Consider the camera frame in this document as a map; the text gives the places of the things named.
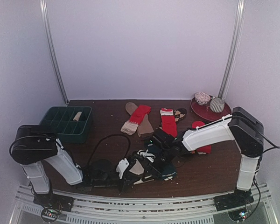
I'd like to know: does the cream brown striped sock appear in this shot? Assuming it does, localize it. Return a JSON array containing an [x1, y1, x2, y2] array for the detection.
[[129, 159, 154, 185]]

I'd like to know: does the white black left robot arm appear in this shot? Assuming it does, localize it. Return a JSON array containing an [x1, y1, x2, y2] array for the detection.
[[9, 125, 140, 207]]

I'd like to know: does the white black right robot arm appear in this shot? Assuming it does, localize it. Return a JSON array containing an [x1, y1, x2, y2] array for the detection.
[[137, 107, 264, 206]]

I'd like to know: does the dark teal sock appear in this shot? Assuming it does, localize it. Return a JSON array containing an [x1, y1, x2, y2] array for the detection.
[[161, 163, 177, 181]]

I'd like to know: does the red sock middle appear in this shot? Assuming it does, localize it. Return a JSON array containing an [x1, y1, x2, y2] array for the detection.
[[160, 108, 178, 137]]

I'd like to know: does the tan beige sock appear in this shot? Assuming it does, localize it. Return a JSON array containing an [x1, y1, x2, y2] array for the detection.
[[125, 102, 154, 140]]

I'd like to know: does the brown argyle sock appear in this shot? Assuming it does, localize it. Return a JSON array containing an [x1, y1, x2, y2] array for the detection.
[[156, 107, 188, 131]]

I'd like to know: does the red cream sock left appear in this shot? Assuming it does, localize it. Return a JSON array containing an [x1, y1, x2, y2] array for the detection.
[[120, 105, 151, 135]]

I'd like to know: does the red sock right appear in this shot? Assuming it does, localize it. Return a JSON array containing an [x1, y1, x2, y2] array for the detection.
[[192, 121, 211, 154]]

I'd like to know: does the dark red round plate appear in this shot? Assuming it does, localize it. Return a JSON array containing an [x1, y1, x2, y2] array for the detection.
[[190, 98, 231, 122]]

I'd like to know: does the patterned small bowl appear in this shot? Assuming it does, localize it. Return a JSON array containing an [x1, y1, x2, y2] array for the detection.
[[195, 92, 211, 105]]

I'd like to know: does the striped grey cup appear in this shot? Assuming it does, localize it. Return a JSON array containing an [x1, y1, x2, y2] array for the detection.
[[210, 97, 225, 113]]

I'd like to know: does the rolled beige sock in tray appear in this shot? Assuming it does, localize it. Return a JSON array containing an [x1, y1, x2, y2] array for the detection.
[[73, 112, 82, 122]]

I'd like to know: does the green compartment organizer tray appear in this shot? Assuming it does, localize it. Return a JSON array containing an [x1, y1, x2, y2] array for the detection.
[[39, 106, 93, 144]]

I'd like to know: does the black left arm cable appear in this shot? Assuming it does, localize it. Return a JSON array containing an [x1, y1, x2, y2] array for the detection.
[[83, 133, 131, 171]]

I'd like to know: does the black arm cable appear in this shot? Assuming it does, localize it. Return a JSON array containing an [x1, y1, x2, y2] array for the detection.
[[83, 133, 131, 171], [247, 126, 280, 210]]

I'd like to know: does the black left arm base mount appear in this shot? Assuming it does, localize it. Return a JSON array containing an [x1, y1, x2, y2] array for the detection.
[[33, 193, 74, 212]]

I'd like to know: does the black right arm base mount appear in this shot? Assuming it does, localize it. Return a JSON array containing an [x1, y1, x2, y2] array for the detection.
[[213, 189, 254, 211]]

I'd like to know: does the aluminium front rail frame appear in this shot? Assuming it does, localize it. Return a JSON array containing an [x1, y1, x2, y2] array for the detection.
[[8, 184, 280, 224]]

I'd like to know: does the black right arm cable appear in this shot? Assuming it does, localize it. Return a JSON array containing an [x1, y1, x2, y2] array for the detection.
[[247, 126, 280, 210]]

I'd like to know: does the right aluminium corner post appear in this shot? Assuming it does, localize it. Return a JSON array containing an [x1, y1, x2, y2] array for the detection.
[[218, 0, 246, 100]]

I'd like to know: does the aluminium corner post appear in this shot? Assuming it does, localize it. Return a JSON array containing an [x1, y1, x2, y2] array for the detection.
[[218, 0, 246, 100], [40, 0, 69, 105]]

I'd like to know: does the left aluminium corner post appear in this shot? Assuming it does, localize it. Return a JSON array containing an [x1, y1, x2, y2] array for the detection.
[[40, 0, 69, 105]]

